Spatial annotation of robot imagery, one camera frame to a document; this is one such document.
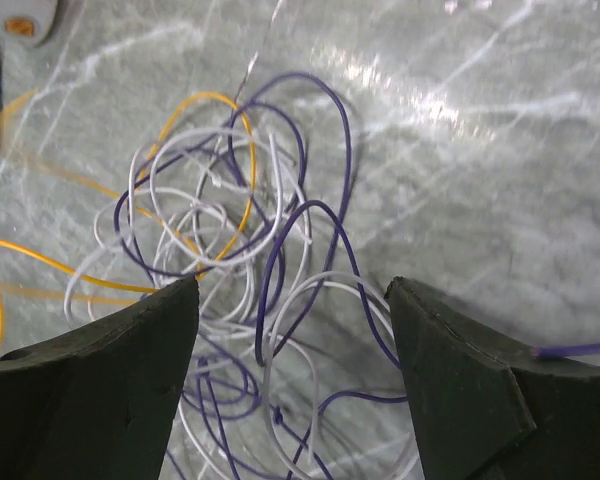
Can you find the small tin can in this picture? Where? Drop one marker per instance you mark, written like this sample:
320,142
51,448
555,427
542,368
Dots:
27,21

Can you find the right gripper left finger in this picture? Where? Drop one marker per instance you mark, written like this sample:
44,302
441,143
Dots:
98,402

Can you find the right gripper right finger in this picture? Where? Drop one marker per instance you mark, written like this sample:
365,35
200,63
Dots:
482,406

